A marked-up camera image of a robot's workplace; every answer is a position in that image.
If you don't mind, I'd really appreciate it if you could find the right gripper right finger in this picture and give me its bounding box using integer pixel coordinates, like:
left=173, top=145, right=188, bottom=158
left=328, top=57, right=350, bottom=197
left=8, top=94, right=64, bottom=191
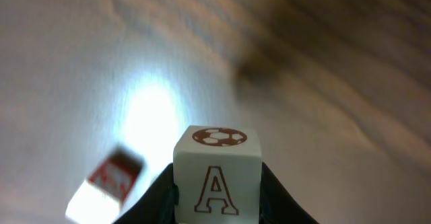
left=259, top=162, right=318, bottom=224

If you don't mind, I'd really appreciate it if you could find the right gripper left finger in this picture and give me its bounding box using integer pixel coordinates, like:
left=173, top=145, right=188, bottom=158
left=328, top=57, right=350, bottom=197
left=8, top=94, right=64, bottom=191
left=114, top=163, right=178, bottom=224

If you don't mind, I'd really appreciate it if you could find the red sided center block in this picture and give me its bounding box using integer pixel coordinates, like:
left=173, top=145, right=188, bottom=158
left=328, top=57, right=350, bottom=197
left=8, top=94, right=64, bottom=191
left=65, top=147, right=145, bottom=224

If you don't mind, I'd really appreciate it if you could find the red soccer letter block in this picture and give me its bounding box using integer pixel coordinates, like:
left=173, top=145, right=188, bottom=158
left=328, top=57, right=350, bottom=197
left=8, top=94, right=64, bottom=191
left=173, top=126, right=262, bottom=224

